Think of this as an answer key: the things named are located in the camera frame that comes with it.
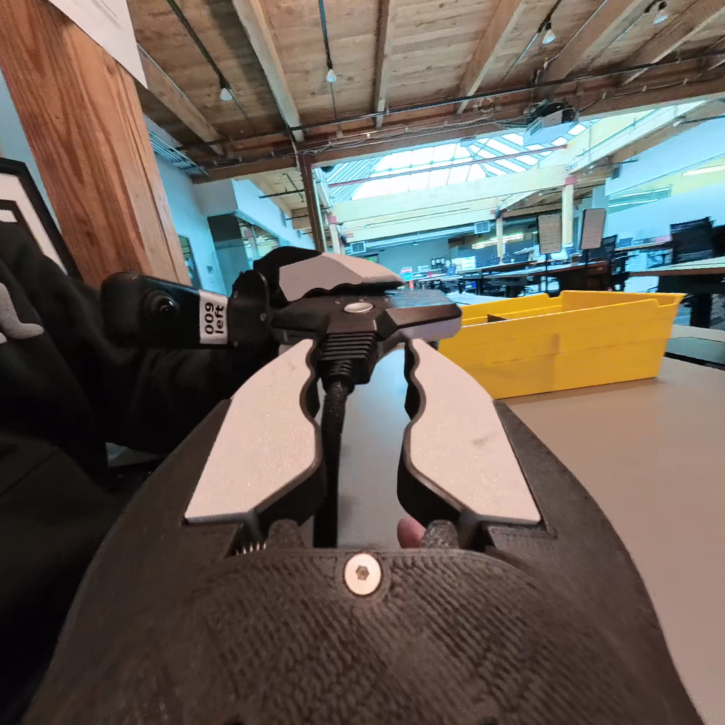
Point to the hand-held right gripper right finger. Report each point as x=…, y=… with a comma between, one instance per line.
x=470, y=447

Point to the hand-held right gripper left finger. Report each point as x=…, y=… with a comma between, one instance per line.
x=260, y=447

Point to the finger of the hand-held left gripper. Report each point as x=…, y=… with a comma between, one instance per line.
x=340, y=275

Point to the person's left forearm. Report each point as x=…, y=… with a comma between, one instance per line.
x=170, y=385

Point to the person's right hand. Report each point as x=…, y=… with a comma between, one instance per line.
x=410, y=533

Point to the glass skylight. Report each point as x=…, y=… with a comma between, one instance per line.
x=425, y=164

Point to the yellow storage bin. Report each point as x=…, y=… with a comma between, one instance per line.
x=566, y=345

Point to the long work table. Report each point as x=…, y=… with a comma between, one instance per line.
x=538, y=271

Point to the standing notice board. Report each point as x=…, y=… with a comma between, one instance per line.
x=549, y=233
x=593, y=229

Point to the black framed picture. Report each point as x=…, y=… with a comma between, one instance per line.
x=11, y=187

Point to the ceiling projector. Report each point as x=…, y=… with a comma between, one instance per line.
x=549, y=122

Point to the black office chair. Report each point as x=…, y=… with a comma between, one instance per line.
x=691, y=241

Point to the white paper sheet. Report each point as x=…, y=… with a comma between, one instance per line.
x=102, y=28

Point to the wooden post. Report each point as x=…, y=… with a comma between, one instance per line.
x=85, y=141

